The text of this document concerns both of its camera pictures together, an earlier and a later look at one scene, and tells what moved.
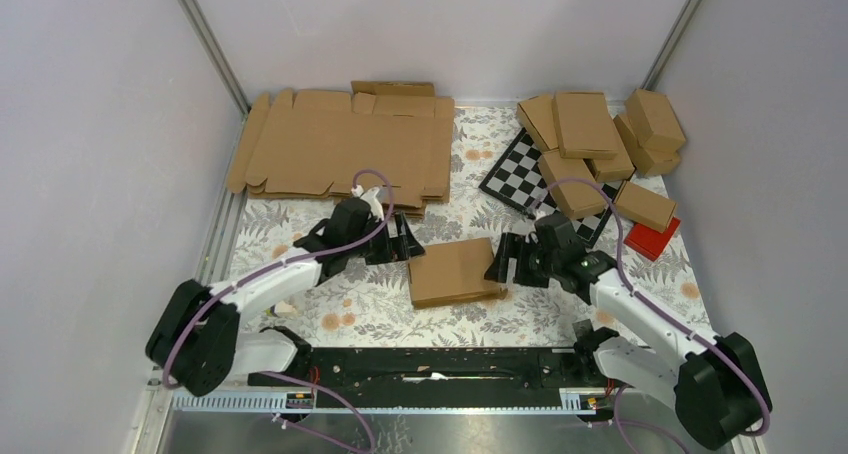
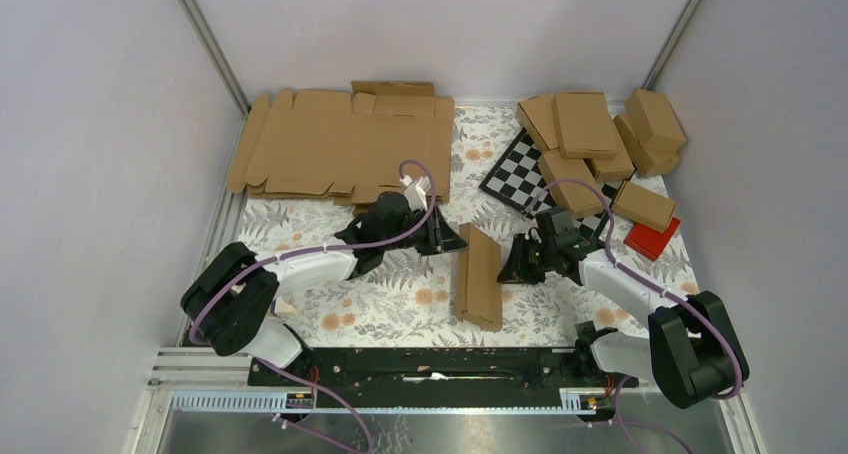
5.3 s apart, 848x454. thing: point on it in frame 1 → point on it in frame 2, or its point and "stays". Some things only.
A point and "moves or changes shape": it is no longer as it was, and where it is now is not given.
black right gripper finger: (508, 248) → (526, 264)
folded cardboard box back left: (537, 117) stays
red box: (648, 242) stays
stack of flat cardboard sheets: (324, 141) stays
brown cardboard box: (453, 274) moves or changes shape
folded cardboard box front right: (645, 206) stays
